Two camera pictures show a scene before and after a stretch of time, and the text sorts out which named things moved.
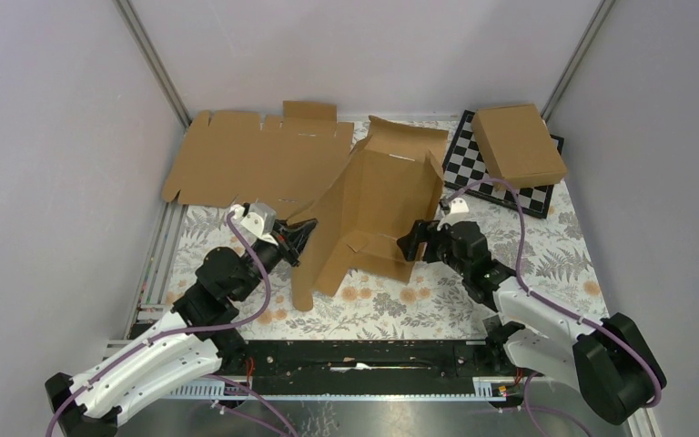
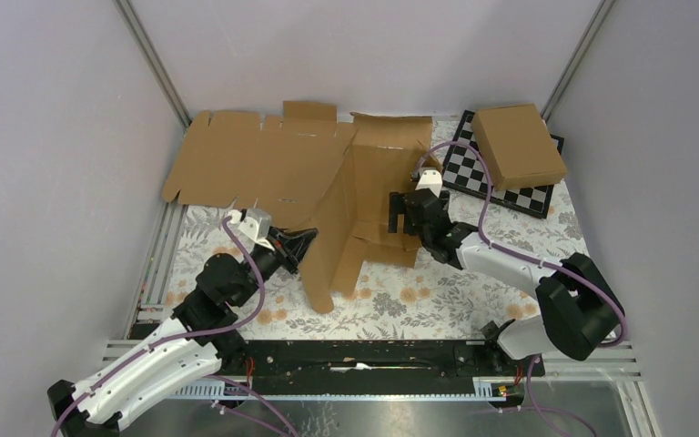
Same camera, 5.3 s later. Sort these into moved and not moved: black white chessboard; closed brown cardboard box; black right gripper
Moved: black right gripper
Not moved: closed brown cardboard box; black white chessboard
